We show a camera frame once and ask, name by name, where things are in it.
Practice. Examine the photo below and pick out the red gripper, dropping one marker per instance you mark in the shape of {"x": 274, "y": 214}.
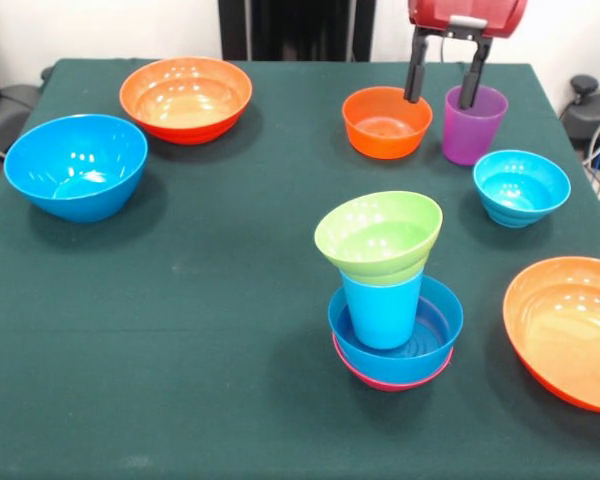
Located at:
{"x": 470, "y": 10}

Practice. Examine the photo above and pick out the blue cup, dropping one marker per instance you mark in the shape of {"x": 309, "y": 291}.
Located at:
{"x": 382, "y": 315}

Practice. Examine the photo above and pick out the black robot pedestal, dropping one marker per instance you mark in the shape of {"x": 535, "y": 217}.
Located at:
{"x": 295, "y": 30}

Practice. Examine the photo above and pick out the light blue ribbed bowl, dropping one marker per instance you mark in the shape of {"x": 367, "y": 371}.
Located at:
{"x": 521, "y": 195}

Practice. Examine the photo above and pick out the purple cup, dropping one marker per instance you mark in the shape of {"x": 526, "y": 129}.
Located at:
{"x": 472, "y": 135}

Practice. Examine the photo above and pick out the dark green tablecloth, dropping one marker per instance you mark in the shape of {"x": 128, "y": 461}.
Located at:
{"x": 180, "y": 350}

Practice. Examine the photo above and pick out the dark grey pedestal foot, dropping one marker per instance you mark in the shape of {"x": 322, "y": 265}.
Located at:
{"x": 595, "y": 115}

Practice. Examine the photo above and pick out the large blue bowl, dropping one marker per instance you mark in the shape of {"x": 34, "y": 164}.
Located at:
{"x": 75, "y": 165}

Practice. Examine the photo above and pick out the pink bowl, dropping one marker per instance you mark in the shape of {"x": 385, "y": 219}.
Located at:
{"x": 360, "y": 376}

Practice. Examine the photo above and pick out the green ribbed bowl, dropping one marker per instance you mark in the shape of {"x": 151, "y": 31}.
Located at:
{"x": 375, "y": 235}

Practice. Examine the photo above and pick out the small orange bowl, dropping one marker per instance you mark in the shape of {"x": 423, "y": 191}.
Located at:
{"x": 387, "y": 130}

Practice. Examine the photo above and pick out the medium blue bowl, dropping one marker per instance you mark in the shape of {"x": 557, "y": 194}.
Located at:
{"x": 430, "y": 340}

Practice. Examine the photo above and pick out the large orange bowl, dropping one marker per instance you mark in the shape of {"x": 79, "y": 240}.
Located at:
{"x": 565, "y": 330}
{"x": 185, "y": 100}

